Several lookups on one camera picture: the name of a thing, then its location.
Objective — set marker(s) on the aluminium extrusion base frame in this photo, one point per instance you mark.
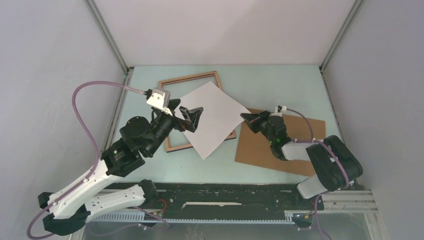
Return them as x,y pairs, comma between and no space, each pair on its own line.
339,202

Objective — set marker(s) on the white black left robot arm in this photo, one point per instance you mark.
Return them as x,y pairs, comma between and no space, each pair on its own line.
71,208

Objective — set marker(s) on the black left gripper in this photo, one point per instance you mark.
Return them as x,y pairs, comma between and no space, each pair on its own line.
191,116

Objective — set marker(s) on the ocean sky photo print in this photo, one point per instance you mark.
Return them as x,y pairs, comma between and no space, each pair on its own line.
221,115

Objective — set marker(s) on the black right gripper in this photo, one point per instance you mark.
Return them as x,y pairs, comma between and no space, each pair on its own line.
253,119

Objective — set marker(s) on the brown frame backing board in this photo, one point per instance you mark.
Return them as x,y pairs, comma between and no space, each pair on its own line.
255,150

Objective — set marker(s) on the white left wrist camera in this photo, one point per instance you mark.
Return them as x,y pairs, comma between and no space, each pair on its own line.
159,99

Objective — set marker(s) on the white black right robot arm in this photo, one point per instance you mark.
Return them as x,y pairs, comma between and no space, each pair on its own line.
334,164

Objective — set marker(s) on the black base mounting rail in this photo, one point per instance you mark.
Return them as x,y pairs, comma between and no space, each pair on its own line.
229,202

